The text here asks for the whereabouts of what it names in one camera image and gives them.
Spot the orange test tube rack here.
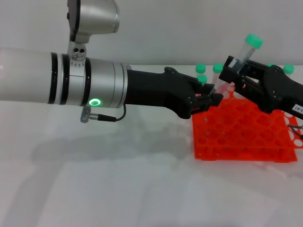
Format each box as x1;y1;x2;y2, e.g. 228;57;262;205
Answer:
191;84;303;163

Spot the dark right arm cable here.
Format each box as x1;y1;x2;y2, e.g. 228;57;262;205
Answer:
287;123;303;140

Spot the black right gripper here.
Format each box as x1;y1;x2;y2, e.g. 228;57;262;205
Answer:
219;55;303;119

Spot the grey left arm cable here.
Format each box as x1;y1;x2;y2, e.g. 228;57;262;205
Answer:
80;104;127;123

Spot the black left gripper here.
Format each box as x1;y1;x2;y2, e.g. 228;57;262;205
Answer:
125;67;224;120

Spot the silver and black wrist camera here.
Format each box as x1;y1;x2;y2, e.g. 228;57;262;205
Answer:
66;0;121;69

